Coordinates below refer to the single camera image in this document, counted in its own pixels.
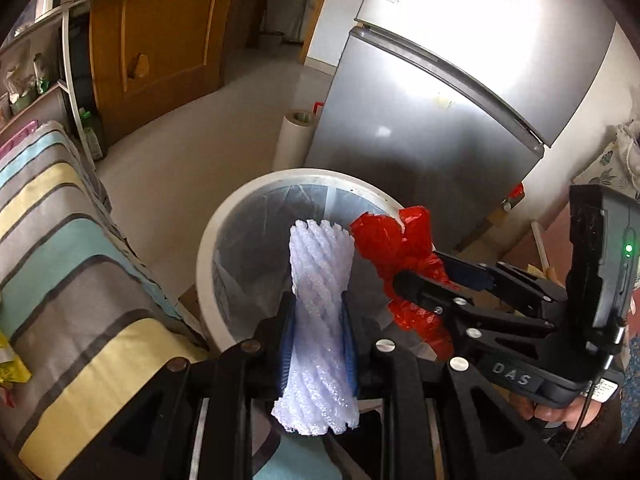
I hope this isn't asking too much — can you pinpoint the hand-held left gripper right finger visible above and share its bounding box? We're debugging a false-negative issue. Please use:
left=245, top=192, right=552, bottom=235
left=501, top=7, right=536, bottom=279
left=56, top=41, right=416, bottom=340
left=340, top=297, right=576, bottom=480

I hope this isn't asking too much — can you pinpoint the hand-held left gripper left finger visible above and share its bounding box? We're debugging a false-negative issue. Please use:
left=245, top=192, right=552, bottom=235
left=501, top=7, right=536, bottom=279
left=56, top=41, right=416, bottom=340
left=60, top=290, right=301, bottom=480

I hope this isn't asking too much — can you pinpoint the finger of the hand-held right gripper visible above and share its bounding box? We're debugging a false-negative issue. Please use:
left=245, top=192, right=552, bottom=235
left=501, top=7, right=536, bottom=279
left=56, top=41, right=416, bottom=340
left=432, top=251, right=569, bottom=321
left=392, top=270, right=557, bottom=357

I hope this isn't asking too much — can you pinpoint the white foam fruit net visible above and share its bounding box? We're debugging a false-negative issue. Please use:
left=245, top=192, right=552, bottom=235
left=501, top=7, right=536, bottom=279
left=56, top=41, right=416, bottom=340
left=270, top=219, right=361, bottom=436

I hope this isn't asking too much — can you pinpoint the clear bin liner bag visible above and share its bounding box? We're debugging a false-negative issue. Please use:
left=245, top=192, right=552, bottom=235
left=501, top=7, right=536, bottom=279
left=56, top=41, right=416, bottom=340
left=212, top=184, right=401, bottom=331

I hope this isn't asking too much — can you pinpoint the white trash bin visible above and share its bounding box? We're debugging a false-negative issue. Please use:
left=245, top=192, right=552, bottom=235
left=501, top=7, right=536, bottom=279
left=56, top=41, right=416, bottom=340
left=196, top=167, right=416, bottom=361

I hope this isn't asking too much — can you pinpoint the yellow snack packet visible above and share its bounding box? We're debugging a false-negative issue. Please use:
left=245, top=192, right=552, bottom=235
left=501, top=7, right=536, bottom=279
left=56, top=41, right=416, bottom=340
left=0, top=330, right=32, bottom=406

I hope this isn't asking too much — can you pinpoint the person's right forearm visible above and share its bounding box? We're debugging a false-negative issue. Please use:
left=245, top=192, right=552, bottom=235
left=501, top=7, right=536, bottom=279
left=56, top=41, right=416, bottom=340
left=542, top=400, right=631, bottom=476

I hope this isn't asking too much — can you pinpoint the person's right hand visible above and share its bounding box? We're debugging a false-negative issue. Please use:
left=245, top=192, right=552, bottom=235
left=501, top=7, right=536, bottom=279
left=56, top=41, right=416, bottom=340
left=517, top=394, right=608, bottom=431

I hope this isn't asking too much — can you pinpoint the cardboard box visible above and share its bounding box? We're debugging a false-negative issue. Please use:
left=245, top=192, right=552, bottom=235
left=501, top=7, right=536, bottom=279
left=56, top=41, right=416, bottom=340
left=475, top=205, right=573, bottom=311

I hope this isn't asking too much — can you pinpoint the floral cloth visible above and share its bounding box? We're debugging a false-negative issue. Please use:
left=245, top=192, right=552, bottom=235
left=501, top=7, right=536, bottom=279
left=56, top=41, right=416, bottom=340
left=572, top=142, right=640, bottom=201

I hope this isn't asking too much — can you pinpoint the white cloth bag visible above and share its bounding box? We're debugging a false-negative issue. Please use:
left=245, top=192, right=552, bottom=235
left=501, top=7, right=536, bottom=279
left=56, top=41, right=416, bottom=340
left=614, top=120, right=640, bottom=191

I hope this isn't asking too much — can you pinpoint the blue patterned cloth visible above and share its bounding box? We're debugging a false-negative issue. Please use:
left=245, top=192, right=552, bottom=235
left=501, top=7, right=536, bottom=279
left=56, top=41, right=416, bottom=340
left=619, top=330, right=640, bottom=443

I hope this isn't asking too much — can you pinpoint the silver refrigerator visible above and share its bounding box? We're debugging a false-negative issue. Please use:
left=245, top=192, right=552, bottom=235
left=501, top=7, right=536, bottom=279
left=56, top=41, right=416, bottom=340
left=302, top=0, right=618, bottom=266

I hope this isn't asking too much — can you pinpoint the white paper roll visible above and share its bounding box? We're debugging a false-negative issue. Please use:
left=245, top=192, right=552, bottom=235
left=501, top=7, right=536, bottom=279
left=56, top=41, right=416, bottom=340
left=272, top=110, right=316, bottom=171

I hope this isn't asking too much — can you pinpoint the striped bedsheet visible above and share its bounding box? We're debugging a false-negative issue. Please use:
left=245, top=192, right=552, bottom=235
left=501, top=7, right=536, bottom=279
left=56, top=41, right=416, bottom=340
left=0, top=120, right=351, bottom=480

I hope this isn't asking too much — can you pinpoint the green plastic bottle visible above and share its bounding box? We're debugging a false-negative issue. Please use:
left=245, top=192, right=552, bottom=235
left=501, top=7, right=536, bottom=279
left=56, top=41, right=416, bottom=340
left=79, top=107, right=104, bottom=161

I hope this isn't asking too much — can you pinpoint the wooden door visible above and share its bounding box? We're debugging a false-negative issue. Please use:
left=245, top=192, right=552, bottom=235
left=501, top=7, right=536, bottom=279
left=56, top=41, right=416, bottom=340
left=89, top=0, right=241, bottom=148

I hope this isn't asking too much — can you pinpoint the green plastic tub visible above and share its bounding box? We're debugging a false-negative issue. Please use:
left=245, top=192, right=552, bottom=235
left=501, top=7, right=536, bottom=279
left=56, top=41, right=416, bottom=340
left=10, top=92, right=40, bottom=115

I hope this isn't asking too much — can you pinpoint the white metal shelf rack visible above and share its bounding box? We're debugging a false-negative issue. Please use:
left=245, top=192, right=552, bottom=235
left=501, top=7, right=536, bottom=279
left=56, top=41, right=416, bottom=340
left=0, top=0, right=106, bottom=161

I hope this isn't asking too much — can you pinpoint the green dish soap bottle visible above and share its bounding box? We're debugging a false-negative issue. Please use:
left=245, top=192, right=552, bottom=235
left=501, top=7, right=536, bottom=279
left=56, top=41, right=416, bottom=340
left=33, top=54, right=52, bottom=92

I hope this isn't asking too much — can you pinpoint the white plastic bag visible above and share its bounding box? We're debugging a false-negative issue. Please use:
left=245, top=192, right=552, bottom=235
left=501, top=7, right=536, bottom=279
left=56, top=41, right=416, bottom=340
left=4, top=60, right=36, bottom=101

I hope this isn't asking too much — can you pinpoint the black cable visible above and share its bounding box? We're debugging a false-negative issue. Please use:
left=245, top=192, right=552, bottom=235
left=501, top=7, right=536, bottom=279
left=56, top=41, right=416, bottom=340
left=560, top=325, right=626, bottom=461

